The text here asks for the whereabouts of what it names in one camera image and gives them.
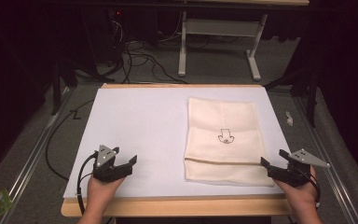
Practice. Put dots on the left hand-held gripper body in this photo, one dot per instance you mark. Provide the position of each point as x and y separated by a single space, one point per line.
105 169

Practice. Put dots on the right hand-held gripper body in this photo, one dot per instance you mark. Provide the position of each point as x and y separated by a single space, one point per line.
293 174

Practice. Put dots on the cream cloth with black drawing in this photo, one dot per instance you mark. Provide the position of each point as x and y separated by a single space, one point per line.
223 124

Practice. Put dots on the person's left hand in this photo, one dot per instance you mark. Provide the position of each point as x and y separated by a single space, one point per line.
101 190

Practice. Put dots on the person's right hand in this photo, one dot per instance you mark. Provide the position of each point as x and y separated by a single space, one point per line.
300 196

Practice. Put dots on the small clear plastic piece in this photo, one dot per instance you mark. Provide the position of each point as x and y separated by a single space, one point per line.
289 118

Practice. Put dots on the white sheet table cover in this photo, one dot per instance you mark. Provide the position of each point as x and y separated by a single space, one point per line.
143 124

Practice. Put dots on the black stand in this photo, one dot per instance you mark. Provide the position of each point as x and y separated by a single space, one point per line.
307 87
62 74

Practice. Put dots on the black computer tower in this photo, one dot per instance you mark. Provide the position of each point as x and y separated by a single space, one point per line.
105 34

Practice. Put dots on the metal floor rail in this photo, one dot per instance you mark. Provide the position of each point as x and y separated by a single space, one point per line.
34 152
326 149

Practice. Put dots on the white metal desk frame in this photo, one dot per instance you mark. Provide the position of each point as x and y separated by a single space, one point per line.
220 28

